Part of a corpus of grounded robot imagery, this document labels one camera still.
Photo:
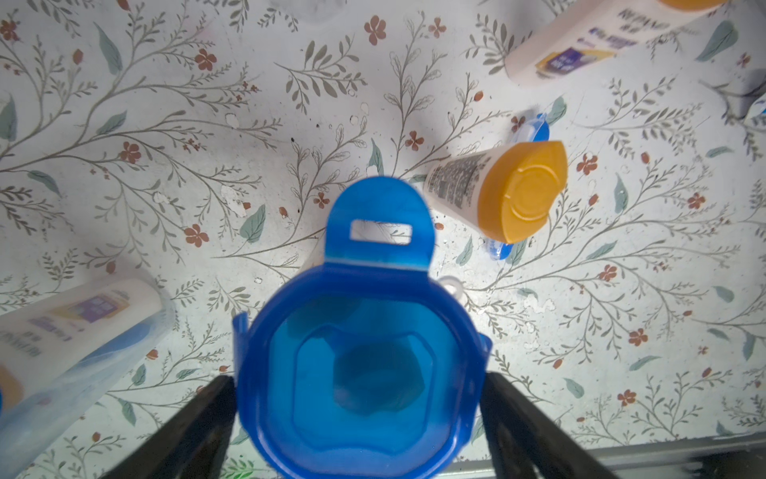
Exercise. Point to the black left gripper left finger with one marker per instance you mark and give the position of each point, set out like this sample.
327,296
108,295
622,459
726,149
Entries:
193,443

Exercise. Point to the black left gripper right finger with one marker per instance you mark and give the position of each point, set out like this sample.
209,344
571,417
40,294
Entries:
525,443

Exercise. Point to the clear plastic kit container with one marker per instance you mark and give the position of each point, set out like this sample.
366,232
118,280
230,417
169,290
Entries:
59,356

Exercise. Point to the clear plastic cup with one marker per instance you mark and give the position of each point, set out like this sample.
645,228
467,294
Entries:
453,285
310,11

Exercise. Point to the yellow cap bottle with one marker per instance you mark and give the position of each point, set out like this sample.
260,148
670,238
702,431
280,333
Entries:
505,193
591,31

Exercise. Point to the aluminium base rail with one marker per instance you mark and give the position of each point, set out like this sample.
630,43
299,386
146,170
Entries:
739,455

